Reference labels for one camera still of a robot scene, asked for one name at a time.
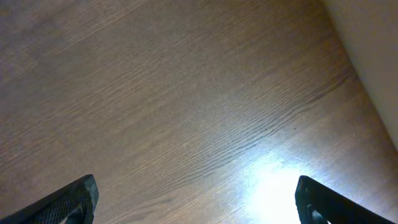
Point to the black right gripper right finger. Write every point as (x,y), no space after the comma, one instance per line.
(316,203)

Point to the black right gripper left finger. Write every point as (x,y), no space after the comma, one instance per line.
(73,203)

